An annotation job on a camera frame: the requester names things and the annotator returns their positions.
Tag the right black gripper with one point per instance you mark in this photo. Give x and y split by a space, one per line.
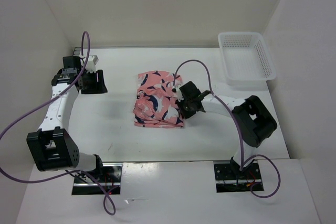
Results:
185 114

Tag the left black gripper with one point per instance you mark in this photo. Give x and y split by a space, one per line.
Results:
98 87

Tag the pink shark print shorts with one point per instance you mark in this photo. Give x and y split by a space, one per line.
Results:
155 100

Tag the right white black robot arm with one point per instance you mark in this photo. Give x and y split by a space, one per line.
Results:
252 119

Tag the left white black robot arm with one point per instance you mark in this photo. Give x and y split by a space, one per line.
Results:
90 163

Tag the white perforated plastic basket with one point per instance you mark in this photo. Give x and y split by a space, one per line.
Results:
246 58

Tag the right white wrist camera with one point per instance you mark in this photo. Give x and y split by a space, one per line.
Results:
178 92

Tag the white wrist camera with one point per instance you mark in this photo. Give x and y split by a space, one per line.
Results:
178 92
91 63

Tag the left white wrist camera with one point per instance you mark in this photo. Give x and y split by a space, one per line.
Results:
91 63

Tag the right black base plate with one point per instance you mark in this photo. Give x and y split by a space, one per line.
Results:
227 181

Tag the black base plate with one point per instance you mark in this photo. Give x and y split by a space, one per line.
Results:
109 179
227 181

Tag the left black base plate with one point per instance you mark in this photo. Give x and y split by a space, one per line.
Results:
109 179

